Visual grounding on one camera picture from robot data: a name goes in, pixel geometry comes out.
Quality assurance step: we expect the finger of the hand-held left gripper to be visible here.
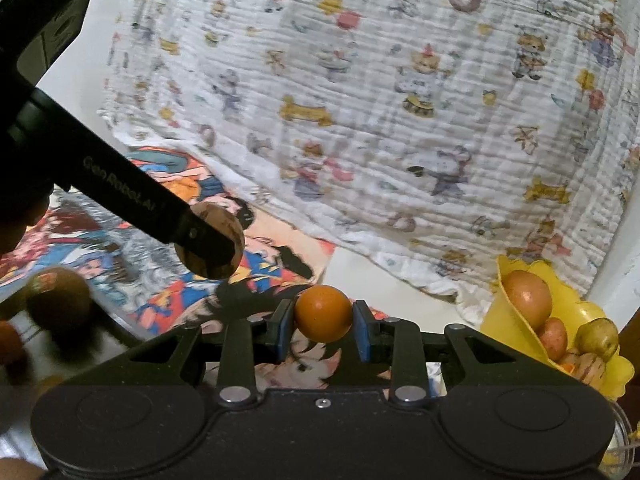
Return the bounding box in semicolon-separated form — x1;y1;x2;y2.
174;204;238;265

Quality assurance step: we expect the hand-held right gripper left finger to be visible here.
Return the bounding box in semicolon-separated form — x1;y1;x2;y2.
64;299;297;407

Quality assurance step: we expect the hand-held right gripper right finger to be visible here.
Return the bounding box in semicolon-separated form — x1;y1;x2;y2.
351;299;592;406

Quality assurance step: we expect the large brown kiwi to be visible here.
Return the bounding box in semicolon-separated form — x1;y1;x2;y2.
174;202;246;281

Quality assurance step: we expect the small orange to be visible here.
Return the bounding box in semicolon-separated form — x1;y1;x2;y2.
0;321;27;366
293;284;353;342

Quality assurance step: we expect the small brown kiwi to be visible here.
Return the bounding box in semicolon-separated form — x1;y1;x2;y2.
25;267;94;334

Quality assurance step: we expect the yellow plastic bowl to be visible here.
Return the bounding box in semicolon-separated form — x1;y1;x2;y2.
480;255;636;402

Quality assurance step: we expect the striped pepino melon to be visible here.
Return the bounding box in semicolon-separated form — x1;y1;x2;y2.
570;352;609;389

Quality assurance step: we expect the yellow-green pear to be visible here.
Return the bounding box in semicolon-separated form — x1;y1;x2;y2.
575;317;621;362

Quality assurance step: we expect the person's left hand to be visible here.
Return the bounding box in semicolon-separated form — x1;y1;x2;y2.
0;185;51;257

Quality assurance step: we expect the cartoon printed mat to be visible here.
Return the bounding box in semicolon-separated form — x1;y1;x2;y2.
0;145;443;396

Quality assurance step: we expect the round orange-brown fruit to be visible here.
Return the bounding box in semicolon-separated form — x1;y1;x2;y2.
501;270;553;332

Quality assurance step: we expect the small reddish potato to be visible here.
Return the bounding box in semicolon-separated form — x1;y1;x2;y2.
537;316;569;362

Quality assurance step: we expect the white printed muslin blanket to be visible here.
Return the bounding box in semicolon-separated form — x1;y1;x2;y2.
97;0;640;322

